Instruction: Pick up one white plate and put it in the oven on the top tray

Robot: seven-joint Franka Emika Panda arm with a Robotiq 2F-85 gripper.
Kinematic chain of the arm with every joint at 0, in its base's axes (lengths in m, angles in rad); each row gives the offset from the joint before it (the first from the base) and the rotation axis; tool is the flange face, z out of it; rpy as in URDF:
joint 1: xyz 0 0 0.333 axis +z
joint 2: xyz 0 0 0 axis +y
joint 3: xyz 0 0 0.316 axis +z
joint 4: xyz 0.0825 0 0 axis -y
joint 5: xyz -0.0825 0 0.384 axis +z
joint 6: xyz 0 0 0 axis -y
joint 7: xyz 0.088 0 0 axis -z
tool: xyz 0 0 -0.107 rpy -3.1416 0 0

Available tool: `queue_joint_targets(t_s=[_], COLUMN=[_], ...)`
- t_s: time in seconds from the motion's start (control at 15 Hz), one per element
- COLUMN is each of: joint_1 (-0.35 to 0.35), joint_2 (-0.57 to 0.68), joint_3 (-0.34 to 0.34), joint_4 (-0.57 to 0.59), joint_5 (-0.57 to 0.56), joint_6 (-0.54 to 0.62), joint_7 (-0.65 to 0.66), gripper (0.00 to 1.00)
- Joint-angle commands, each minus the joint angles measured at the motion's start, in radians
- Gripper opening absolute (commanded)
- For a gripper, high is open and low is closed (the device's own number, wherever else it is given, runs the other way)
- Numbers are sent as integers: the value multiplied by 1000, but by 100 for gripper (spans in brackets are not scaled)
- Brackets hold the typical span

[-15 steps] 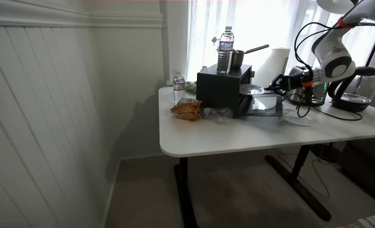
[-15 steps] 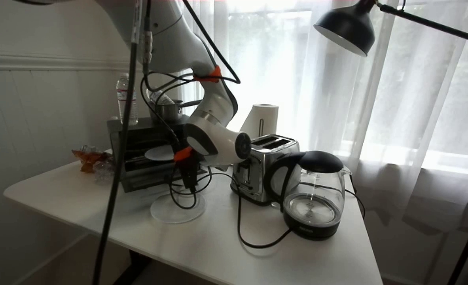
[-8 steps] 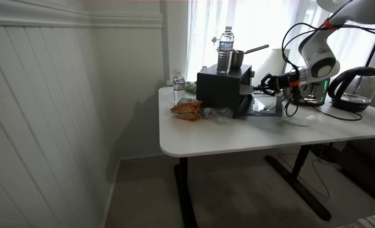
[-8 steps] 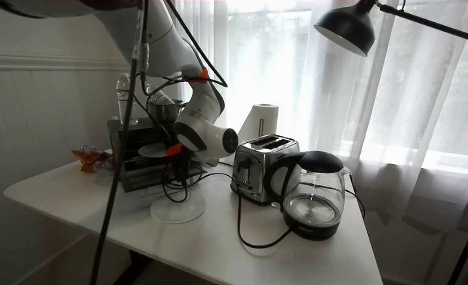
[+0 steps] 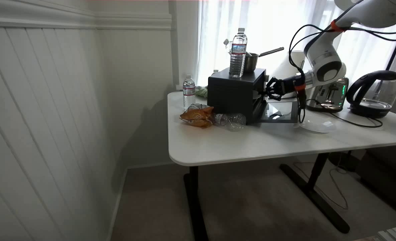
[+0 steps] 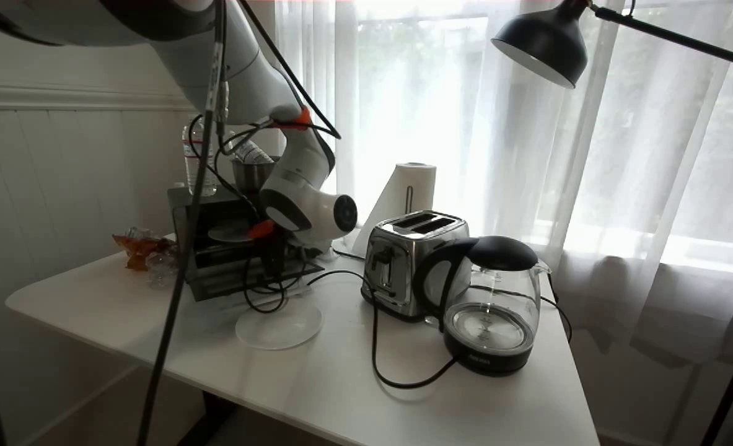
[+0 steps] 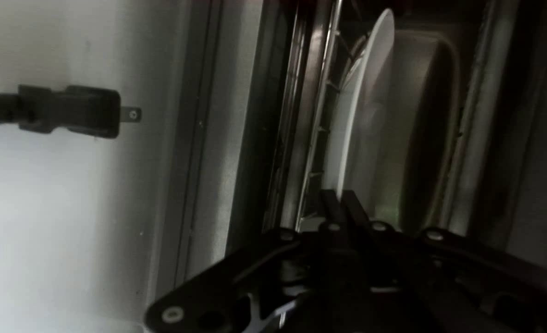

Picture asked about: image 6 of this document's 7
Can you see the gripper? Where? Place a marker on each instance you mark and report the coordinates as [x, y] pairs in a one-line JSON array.
[[277, 255]]

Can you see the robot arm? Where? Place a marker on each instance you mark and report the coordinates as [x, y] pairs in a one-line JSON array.
[[248, 68]]

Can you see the white plate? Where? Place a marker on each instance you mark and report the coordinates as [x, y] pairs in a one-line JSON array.
[[228, 233], [279, 327]]

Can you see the toaster oven door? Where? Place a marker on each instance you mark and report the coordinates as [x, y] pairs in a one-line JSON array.
[[217, 284]]

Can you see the black toaster oven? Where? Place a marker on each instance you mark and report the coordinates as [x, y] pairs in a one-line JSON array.
[[183, 214]]

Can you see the metal cup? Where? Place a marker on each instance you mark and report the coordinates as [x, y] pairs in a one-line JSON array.
[[251, 176]]

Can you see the crumpled plastic bottle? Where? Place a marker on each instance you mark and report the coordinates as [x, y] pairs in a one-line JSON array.
[[251, 152]]

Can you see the silver toaster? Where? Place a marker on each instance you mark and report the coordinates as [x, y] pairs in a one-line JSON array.
[[397, 260]]

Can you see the clear water bottle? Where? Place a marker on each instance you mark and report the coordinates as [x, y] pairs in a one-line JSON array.
[[191, 167]]

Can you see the crumpled orange plastic wrap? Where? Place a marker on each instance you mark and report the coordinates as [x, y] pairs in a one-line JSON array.
[[140, 248]]

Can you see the paper towel roll on holder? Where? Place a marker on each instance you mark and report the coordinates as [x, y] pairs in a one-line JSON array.
[[406, 189]]

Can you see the glass electric kettle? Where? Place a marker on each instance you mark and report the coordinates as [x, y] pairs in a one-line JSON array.
[[493, 310]]

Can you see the black lamp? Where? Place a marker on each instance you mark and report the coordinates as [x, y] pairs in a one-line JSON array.
[[543, 40]]

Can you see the white sheer curtain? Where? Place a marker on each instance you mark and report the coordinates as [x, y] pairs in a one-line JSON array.
[[651, 186]]

